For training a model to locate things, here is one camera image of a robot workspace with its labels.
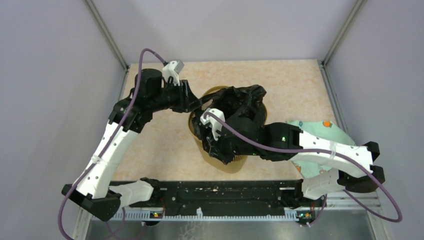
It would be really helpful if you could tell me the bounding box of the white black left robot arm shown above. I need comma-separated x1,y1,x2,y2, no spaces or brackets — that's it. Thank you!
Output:
62,68,202,222

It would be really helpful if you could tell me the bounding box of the grey slotted cable duct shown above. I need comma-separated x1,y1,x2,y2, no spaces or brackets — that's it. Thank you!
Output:
110,209,299,222

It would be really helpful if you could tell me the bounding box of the light green patterned cloth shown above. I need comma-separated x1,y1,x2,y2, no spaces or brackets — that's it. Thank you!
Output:
287,120,356,178

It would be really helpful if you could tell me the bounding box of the black plastic trash bag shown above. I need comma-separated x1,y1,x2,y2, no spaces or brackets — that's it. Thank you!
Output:
192,84,267,155

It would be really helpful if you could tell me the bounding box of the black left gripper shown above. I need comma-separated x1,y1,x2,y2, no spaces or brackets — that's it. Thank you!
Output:
149,78,202,113

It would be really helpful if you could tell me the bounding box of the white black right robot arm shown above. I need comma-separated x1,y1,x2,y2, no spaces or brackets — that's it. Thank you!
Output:
199,112,391,206

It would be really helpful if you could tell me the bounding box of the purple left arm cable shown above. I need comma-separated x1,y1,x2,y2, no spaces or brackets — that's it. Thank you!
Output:
57,48,168,240

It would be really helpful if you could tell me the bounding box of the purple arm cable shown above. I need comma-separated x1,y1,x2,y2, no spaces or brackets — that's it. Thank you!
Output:
202,110,403,228
57,48,168,240

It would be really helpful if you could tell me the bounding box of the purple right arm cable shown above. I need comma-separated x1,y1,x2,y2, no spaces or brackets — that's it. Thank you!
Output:
202,110,403,228

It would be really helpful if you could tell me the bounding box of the yellow ribbed trash bin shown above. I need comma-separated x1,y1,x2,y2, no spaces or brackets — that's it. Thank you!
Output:
188,85,268,174

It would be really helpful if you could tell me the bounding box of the right aluminium frame post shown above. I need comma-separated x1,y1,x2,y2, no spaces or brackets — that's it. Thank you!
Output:
321,0,368,69

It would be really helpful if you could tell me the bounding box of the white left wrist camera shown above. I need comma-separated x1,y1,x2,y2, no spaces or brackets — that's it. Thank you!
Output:
162,60,185,86

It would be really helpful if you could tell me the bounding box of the left aluminium frame post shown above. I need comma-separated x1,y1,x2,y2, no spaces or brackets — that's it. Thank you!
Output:
82,0,129,71

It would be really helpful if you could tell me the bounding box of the aluminium frame post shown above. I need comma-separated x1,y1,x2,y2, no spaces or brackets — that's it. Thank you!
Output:
321,0,368,69
82,0,129,71

